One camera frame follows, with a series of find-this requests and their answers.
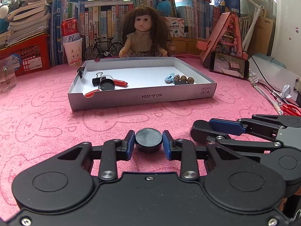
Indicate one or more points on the black shallow round dish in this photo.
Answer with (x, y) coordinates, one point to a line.
(107, 85)

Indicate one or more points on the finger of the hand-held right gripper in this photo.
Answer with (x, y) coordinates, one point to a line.
(199, 131)
(225, 126)

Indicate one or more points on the red drink can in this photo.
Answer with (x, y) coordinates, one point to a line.
(70, 29)

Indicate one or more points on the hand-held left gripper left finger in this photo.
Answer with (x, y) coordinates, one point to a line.
(130, 146)

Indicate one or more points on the blue bear hair clip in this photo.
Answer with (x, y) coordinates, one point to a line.
(176, 78)

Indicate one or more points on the stack of worn books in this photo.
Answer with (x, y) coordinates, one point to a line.
(28, 21)

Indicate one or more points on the row of upright books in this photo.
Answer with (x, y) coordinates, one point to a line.
(103, 21)

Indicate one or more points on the white cardboard tray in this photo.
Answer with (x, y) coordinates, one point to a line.
(141, 75)

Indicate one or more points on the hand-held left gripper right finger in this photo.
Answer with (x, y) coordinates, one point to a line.
(167, 146)

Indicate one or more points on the white plastic pipe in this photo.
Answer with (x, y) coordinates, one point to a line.
(254, 21)

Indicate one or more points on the red scissors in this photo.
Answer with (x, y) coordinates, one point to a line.
(290, 109)

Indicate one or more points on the wooden drawer shelf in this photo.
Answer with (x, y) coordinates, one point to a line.
(190, 46)

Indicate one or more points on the clear glass mug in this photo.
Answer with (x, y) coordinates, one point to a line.
(7, 75)

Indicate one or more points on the small jar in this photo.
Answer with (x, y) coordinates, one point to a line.
(171, 49)

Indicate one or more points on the brown acorn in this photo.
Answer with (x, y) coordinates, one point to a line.
(184, 78)
(191, 80)

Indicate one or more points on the black binder clip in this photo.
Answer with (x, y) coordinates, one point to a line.
(81, 71)

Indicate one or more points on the large red plastic basket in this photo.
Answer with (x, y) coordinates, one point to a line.
(30, 54)

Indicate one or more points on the row of blue-spined books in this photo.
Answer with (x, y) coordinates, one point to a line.
(199, 16)

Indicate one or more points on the row of thin blue books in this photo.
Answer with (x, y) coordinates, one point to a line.
(56, 28)

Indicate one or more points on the colourful printed box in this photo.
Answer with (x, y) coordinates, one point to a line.
(175, 27)

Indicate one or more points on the white flat case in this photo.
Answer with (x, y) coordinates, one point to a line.
(275, 73)

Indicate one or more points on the white cat paper cup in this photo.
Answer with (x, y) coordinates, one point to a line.
(73, 53)

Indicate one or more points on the curly haired doll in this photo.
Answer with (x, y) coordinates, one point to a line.
(143, 30)

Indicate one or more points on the black round puck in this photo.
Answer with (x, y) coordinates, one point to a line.
(148, 137)

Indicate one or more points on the light blue claw hair clip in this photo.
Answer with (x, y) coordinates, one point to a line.
(168, 78)

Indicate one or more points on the black smartphone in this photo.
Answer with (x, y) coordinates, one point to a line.
(229, 66)

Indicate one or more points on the pink printed towel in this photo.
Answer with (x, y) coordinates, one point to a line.
(47, 122)

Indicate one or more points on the black miniature bicycle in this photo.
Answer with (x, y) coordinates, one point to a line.
(103, 49)

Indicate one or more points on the blue and white plush toy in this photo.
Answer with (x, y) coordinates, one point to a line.
(3, 16)

